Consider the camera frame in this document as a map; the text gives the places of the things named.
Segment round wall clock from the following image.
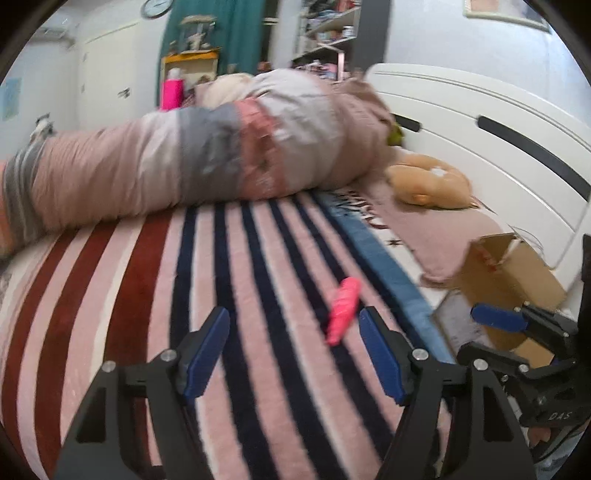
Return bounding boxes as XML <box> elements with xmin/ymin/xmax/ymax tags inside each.
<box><xmin>141</xmin><ymin>0</ymin><xmax>172</xmax><ymax>19</ymax></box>

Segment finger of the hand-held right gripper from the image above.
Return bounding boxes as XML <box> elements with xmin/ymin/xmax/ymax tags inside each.
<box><xmin>470</xmin><ymin>302</ymin><xmax>580</xmax><ymax>342</ymax></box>
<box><xmin>457</xmin><ymin>344</ymin><xmax>532</xmax><ymax>384</ymax></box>

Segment dark bookshelf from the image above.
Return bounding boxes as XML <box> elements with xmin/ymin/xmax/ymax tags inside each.
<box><xmin>291</xmin><ymin>0</ymin><xmax>391</xmax><ymax>79</ymax></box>

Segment tan plush toy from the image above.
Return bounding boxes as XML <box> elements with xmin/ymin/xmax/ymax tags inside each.
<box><xmin>385</xmin><ymin>154</ymin><xmax>472</xmax><ymax>209</ymax></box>

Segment teal curtain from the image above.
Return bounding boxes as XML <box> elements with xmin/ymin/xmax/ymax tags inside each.
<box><xmin>159</xmin><ymin>0</ymin><xmax>269</xmax><ymax>75</ymax></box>

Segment white door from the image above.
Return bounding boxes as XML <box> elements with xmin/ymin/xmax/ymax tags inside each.
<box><xmin>76</xmin><ymin>21</ymin><xmax>162</xmax><ymax>134</ymax></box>

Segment blue wall poster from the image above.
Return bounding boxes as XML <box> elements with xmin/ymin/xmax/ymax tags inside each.
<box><xmin>2</xmin><ymin>78</ymin><xmax>23</xmax><ymax>121</ymax></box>

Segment rolled pink grey duvet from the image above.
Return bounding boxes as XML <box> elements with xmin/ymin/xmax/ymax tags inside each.
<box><xmin>0</xmin><ymin>69</ymin><xmax>398</xmax><ymax>252</ymax></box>

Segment cardboard box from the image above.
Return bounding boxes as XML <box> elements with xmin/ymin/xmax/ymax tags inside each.
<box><xmin>431</xmin><ymin>233</ymin><xmax>568</xmax><ymax>365</ymax></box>

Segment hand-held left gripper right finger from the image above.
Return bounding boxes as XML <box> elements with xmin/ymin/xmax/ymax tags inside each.
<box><xmin>359</xmin><ymin>307</ymin><xmax>539</xmax><ymax>480</ymax></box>

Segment framed wall picture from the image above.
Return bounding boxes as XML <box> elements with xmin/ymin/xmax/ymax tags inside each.
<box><xmin>464</xmin><ymin>0</ymin><xmax>552</xmax><ymax>32</ymax></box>

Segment pink hanging clothes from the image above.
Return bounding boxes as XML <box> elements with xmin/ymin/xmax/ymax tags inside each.
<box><xmin>305</xmin><ymin>62</ymin><xmax>342</xmax><ymax>79</ymax></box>

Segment pink cylinder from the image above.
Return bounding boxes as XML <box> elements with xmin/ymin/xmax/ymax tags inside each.
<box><xmin>160</xmin><ymin>68</ymin><xmax>185</xmax><ymax>112</ymax></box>

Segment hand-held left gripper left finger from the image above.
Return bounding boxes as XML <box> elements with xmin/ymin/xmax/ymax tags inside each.
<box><xmin>54</xmin><ymin>306</ymin><xmax>232</xmax><ymax>480</ymax></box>

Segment white bed headboard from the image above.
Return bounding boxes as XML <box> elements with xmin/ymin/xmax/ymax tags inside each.
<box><xmin>365</xmin><ymin>62</ymin><xmax>591</xmax><ymax>278</ymax></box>

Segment striped blanket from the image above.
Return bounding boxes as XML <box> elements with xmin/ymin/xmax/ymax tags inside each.
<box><xmin>0</xmin><ymin>189</ymin><xmax>458</xmax><ymax>480</ymax></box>

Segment glass display case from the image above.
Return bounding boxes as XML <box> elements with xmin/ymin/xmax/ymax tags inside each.
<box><xmin>178</xmin><ymin>15</ymin><xmax>217</xmax><ymax>51</ymax></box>

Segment white air conditioner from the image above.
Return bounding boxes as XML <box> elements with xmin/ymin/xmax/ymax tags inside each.
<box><xmin>37</xmin><ymin>27</ymin><xmax>75</xmax><ymax>49</ymax></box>

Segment pink tube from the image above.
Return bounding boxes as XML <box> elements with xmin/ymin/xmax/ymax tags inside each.
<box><xmin>325</xmin><ymin>277</ymin><xmax>361</xmax><ymax>347</ymax></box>

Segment yellow shelf unit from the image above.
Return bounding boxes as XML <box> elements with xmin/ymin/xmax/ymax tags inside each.
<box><xmin>159</xmin><ymin>50</ymin><xmax>220</xmax><ymax>107</ymax></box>

